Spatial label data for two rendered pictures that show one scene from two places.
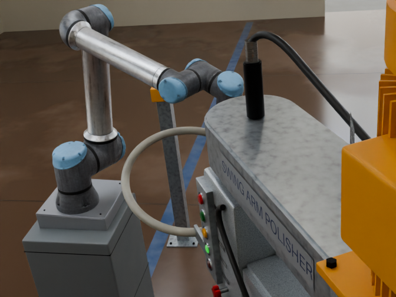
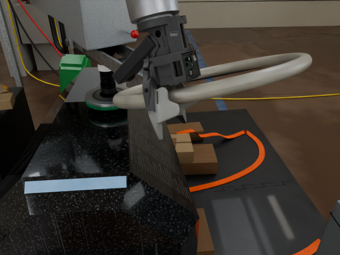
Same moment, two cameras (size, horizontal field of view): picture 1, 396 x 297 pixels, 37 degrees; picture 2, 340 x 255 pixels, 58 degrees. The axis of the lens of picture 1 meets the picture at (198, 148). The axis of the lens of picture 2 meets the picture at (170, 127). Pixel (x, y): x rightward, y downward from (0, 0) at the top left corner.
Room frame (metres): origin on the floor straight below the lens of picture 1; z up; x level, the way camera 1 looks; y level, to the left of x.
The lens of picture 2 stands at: (2.47, -0.28, 1.53)
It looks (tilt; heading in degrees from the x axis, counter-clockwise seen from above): 32 degrees down; 161
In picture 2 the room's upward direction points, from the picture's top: straight up
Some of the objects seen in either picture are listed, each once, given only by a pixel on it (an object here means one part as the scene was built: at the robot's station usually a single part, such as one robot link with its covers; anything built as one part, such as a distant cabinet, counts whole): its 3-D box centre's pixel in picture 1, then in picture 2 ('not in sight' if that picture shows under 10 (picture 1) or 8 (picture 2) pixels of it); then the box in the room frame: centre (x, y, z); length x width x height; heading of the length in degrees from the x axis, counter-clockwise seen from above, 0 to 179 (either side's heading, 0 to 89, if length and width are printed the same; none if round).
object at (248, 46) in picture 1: (253, 79); not in sight; (1.18, -0.14, 1.82); 0.04 x 0.04 x 0.17
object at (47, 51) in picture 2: not in sight; (59, 28); (-2.27, -0.34, 0.43); 1.30 x 0.62 x 0.86; 165
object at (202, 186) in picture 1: (211, 231); not in sight; (1.21, -0.01, 1.41); 0.08 x 0.03 x 0.28; 16
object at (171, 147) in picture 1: (174, 166); not in sight; (3.12, 0.16, 0.54); 0.20 x 0.20 x 1.09; 78
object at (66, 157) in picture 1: (73, 165); not in sight; (2.24, 0.55, 1.10); 0.17 x 0.15 x 0.18; 138
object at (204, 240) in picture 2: not in sight; (197, 235); (1.42, 0.25, 0.07); 0.30 x 0.12 x 0.12; 167
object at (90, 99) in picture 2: not in sight; (109, 95); (1.18, -0.14, 0.92); 0.21 x 0.21 x 0.01
